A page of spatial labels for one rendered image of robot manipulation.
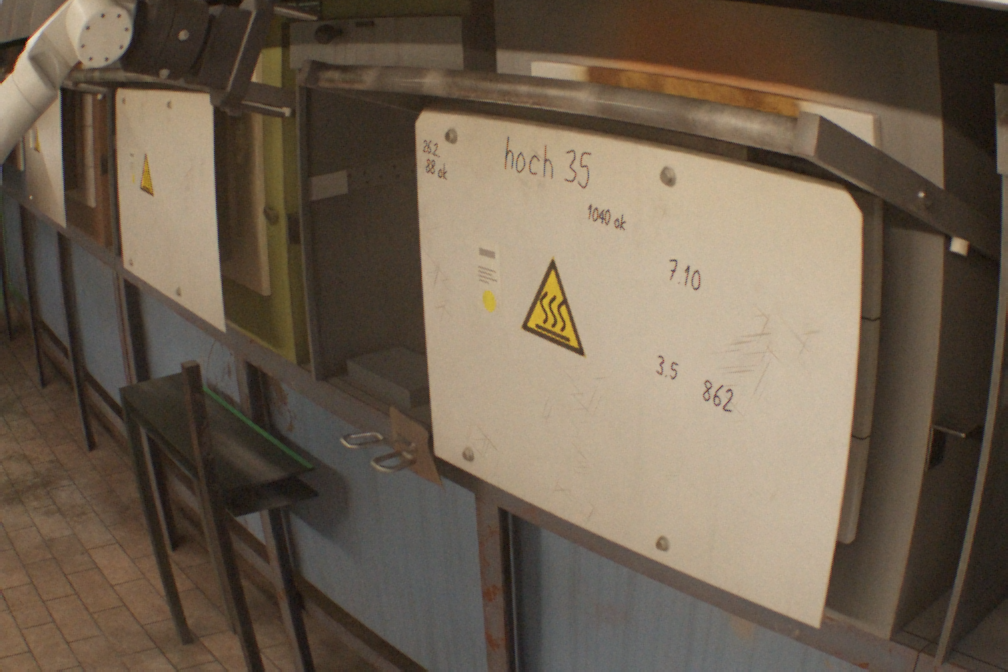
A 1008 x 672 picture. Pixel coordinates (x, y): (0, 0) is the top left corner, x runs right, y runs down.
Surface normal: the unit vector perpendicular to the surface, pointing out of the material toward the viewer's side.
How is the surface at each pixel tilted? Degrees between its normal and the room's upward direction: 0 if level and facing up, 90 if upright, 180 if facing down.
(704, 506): 90
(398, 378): 0
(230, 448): 0
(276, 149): 90
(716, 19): 90
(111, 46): 107
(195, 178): 90
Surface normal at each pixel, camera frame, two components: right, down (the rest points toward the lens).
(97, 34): 0.50, 0.49
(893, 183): 0.60, 0.21
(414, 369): -0.04, -0.96
